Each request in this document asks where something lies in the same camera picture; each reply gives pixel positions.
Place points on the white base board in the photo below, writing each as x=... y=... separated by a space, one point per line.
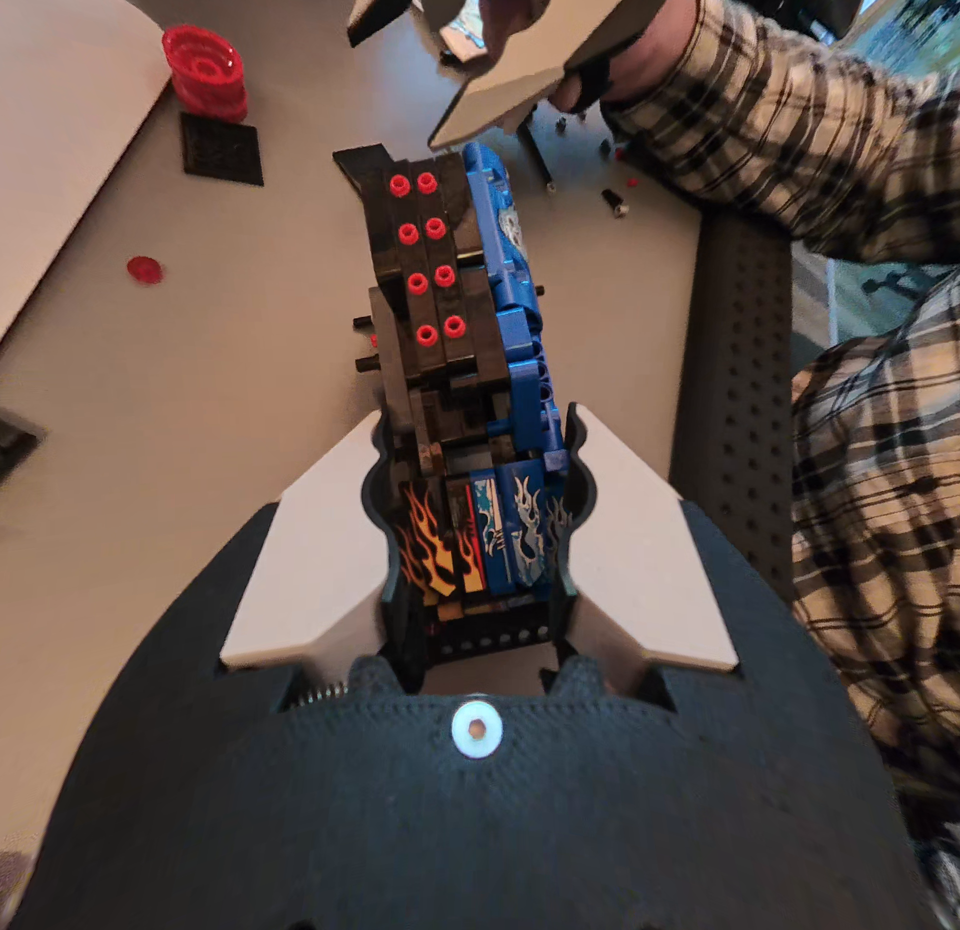
x=60 y=120

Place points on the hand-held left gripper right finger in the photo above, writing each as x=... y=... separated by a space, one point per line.
x=645 y=570

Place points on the grey desk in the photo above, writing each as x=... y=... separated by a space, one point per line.
x=225 y=420

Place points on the long black axle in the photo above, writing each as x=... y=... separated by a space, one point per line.
x=536 y=150

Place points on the person's right hand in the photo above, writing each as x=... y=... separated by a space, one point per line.
x=652 y=45

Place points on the blue black brick toy truck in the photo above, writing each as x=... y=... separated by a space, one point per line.
x=450 y=308

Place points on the small red round stud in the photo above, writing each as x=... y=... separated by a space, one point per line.
x=144 y=270

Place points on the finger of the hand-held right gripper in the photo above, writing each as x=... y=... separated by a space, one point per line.
x=390 y=0
x=540 y=68

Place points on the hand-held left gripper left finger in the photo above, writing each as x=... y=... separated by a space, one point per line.
x=315 y=570

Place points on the person's plaid shirt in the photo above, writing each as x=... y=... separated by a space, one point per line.
x=877 y=495

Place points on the black beam with white end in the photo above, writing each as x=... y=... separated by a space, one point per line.
x=615 y=201

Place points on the black studded square plate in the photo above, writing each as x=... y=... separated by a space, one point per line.
x=221 y=150

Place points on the person's right forearm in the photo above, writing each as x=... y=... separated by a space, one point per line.
x=787 y=143

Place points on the red wheel hub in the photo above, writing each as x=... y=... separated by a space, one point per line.
x=204 y=72

